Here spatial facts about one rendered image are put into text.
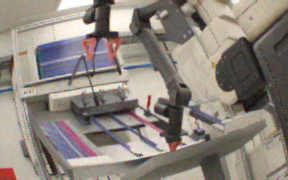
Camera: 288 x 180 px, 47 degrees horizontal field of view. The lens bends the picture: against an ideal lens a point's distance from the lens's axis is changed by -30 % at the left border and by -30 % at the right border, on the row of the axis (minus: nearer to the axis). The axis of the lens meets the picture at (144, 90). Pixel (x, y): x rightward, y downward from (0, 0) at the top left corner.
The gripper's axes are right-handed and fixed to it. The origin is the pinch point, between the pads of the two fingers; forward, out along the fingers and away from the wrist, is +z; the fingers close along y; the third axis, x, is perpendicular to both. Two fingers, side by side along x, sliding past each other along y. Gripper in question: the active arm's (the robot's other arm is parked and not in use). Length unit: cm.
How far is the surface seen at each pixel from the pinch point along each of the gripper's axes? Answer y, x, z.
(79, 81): 7, -81, -7
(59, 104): 26, -69, -1
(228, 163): -40.8, 1.0, 21.4
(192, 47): -95, -117, -9
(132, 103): -13, -56, -1
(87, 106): 13, -56, -3
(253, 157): -96, -22, 47
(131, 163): 18.1, -1.7, 2.5
